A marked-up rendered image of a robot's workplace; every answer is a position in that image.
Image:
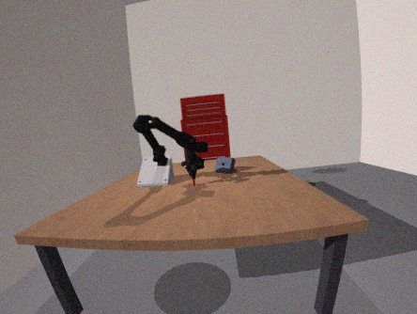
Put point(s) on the dark grey square panel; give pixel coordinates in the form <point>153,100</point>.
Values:
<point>225,164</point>

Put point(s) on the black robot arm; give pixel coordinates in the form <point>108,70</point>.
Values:
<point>142,125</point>

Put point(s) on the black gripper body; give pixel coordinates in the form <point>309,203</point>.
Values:
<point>191,162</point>

